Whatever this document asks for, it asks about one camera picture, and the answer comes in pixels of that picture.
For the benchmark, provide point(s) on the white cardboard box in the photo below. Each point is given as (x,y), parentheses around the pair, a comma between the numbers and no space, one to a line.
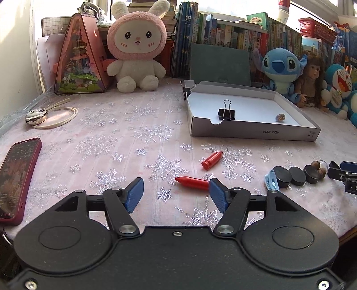
(251,106)

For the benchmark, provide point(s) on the black binder clip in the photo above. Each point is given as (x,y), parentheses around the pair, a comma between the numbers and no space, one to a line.
(186,90)
(226,114)

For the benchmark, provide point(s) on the clear glass marble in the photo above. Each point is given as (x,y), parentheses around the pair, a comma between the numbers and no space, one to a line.
(323,166)

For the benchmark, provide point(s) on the white paper sheets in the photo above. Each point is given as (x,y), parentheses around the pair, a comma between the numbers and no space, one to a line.
(46,58)

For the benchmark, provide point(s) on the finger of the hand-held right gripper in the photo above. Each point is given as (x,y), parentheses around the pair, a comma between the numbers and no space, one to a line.
(348,166)
(339,173)

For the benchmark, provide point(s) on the grey cloth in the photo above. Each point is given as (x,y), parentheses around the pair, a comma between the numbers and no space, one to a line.
(89,8)

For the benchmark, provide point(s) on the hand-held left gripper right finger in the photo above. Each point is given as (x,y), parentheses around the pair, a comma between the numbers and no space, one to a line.
(219,195)

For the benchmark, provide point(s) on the blue printed box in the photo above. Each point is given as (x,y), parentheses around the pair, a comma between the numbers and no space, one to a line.
(344,41)

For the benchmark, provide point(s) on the pink bunny plush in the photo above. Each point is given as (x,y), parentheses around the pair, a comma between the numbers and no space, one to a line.
(135,41)

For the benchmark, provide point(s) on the patterned glass marble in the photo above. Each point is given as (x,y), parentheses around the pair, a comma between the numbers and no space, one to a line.
(280,117)

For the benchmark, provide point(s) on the black round disc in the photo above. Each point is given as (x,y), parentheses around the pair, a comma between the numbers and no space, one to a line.
(311,175)
(297,176)
(281,177)

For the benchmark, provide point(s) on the grey grid board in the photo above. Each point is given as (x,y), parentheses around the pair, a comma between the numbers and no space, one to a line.
(54,25)

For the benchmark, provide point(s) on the pink triangular house box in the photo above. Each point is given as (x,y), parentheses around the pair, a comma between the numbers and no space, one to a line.
(81,55)

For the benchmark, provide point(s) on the paper cup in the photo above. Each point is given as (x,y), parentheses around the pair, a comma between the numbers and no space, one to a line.
(283,11)

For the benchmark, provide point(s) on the light blue hair clip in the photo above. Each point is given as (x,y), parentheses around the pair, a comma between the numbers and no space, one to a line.
(272,180)

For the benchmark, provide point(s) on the green book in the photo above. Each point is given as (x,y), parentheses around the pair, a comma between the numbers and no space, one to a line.
(258,19)

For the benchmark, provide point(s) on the stack of books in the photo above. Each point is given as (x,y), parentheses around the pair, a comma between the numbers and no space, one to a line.
(170,16)

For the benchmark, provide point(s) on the brown nut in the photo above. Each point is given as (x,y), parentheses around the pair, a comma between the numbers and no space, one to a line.
(316,164)

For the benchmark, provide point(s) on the green felt folder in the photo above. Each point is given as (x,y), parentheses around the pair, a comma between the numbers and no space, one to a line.
(220,64)

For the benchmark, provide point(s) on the blue alien plush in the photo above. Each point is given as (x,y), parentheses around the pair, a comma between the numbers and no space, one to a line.
(279,67)

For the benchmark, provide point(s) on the brown haired doll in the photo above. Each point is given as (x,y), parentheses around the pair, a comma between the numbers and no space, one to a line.
(311,75)

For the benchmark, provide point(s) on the red plastic crate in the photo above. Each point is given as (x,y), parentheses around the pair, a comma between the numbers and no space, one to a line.
(168,55)

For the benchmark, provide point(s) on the row of books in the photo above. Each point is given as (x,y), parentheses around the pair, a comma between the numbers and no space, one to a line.
(223,30)

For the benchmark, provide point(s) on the phone in red case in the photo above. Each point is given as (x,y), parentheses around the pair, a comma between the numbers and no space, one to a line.
(16,178)

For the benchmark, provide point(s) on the blue robot cat plush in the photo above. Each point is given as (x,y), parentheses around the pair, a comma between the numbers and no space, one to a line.
(339,83)

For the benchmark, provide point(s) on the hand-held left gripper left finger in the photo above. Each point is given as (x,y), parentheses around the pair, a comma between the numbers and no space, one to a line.
(135,193)

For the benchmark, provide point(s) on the red mesh basket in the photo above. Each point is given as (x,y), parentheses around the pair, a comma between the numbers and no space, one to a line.
(315,28)

